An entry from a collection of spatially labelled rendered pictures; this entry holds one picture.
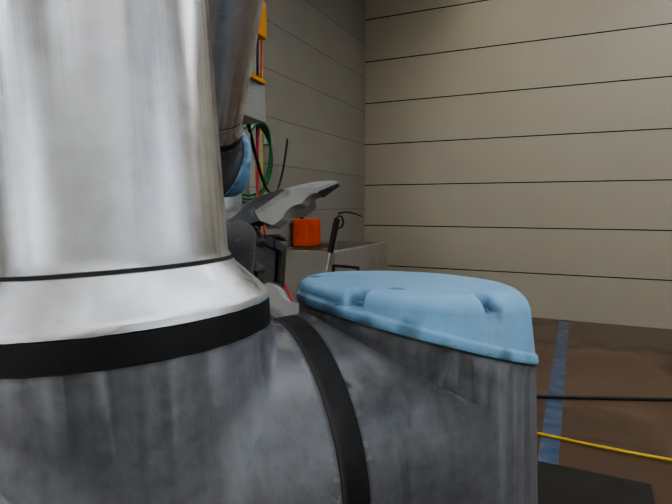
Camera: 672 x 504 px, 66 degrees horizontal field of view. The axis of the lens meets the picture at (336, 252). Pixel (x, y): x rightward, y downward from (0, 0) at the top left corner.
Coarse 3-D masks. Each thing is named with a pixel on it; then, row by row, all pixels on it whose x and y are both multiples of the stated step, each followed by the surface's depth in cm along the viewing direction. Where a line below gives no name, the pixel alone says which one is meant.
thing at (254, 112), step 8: (256, 88) 183; (264, 88) 189; (248, 96) 177; (256, 96) 183; (264, 96) 189; (248, 104) 177; (256, 104) 183; (264, 104) 189; (248, 112) 177; (256, 112) 183; (264, 112) 190; (248, 120) 185; (256, 120) 185; (264, 120) 190
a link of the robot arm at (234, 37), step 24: (216, 0) 49; (240, 0) 50; (216, 24) 51; (240, 24) 52; (216, 48) 53; (240, 48) 54; (216, 72) 55; (240, 72) 56; (216, 96) 57; (240, 96) 59; (240, 120) 62; (240, 144) 66; (240, 168) 66; (240, 192) 69
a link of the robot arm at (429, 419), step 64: (320, 320) 29; (384, 320) 27; (448, 320) 26; (512, 320) 28; (320, 384) 25; (384, 384) 26; (448, 384) 27; (512, 384) 28; (384, 448) 25; (448, 448) 26; (512, 448) 28
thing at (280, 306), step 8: (272, 288) 52; (280, 288) 53; (272, 296) 52; (280, 296) 52; (272, 304) 52; (280, 304) 51; (288, 304) 51; (296, 304) 51; (272, 312) 52; (280, 312) 51; (288, 312) 51; (296, 312) 51
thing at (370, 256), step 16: (336, 240) 561; (288, 256) 441; (304, 256) 434; (320, 256) 428; (336, 256) 425; (352, 256) 456; (368, 256) 491; (384, 256) 532; (288, 272) 442; (304, 272) 436; (320, 272) 429; (288, 288) 444
